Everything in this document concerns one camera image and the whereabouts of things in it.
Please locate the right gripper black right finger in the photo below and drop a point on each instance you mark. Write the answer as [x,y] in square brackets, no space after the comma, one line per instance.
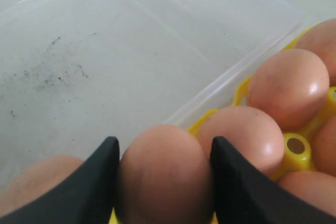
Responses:
[243,194]

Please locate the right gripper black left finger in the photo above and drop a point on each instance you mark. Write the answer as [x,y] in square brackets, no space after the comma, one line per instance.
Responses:
[86,196]

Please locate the clear plastic bin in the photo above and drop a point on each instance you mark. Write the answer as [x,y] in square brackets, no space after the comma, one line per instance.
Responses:
[76,71]

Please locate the brown egg row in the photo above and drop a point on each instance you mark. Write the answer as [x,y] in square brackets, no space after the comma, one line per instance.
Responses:
[323,147]

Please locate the yellow plastic egg tray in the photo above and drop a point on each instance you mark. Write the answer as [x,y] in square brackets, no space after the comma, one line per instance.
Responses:
[298,152]

